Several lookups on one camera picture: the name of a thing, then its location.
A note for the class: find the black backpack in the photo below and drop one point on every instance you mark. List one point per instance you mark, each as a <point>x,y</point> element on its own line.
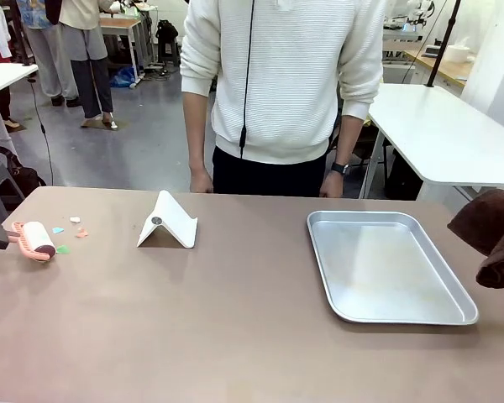
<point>23,176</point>

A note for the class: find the white folding stand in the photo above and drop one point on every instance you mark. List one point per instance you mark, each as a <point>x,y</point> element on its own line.
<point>172,218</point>

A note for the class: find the person's left forearm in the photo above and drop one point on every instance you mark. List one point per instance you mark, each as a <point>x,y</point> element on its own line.
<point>348,138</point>

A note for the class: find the person's right hand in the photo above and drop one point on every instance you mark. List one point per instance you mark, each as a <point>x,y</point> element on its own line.
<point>201,181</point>

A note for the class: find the brown cloth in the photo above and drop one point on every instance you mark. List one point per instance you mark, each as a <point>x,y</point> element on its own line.
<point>491,226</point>

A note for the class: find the green paper scrap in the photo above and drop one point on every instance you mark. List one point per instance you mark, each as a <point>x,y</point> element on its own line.
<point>63,249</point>

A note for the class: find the background lab equipment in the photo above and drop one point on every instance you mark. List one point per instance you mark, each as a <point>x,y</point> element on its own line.
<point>407,19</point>

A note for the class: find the white knit sweater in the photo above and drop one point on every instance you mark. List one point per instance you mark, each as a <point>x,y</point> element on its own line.
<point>285,75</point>

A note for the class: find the white tissue roll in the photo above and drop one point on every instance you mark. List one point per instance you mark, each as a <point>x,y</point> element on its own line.
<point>458,52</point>

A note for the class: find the wooden workbench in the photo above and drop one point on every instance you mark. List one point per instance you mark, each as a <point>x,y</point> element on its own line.
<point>441,67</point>

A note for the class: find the person's right forearm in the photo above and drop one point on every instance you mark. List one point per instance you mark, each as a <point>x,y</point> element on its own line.
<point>195,130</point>

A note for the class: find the pink lint roller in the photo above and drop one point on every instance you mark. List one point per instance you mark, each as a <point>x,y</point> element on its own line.
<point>38,237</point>

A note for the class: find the black wristwatch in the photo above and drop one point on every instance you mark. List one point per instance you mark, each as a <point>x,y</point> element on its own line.
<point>340,168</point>

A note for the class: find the person in grey sweatpants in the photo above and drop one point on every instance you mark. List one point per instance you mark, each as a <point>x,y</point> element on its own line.
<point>50,54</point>

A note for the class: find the teal paper scrap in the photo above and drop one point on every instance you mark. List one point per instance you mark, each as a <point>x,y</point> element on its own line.
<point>58,230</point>

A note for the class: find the black trousers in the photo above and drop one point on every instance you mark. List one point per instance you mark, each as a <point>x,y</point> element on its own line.
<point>269,176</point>

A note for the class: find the small white table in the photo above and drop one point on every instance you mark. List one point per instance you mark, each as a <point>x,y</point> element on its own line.
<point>4,77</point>

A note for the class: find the silver metal tray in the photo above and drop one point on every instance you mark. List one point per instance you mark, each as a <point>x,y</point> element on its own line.
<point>382,273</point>

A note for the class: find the white paper scrap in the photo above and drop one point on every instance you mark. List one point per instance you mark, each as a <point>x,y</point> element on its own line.
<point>75,219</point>

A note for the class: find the pink paper scrap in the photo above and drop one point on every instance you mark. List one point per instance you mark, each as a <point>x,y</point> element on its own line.
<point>82,233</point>

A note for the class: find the black bag on stool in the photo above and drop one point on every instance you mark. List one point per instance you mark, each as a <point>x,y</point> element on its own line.
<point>167,38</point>

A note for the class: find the person in grey skirt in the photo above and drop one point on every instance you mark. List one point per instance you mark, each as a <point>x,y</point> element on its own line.
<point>90,50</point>

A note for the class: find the person's left hand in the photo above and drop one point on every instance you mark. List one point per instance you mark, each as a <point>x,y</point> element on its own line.
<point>332,186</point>

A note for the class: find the large white table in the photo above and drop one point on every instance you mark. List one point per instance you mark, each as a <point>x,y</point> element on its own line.
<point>437,130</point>

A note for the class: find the wooden top desk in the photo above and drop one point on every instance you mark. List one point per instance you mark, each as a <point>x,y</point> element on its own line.
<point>124,27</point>

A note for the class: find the black tripod pole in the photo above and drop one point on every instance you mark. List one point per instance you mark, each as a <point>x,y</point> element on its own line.
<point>443,42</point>

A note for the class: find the blue plastic bag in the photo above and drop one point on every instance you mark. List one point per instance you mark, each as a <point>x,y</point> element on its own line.
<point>124,77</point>

